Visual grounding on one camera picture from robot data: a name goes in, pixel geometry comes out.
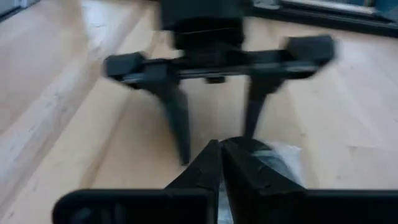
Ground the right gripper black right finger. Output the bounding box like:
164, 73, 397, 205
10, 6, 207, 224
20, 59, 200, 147
220, 136, 308, 196

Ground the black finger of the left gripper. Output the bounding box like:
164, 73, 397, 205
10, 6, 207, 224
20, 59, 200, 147
243, 77, 284, 139
145, 78, 192, 166

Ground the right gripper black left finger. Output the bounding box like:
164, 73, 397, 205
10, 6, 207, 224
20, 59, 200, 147
164, 139, 223, 192

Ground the bagged dark round toiletry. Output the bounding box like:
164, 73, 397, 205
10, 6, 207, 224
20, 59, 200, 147
216, 140, 305, 224

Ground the black metal table frame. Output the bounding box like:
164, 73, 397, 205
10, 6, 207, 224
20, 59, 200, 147
251, 0, 398, 39

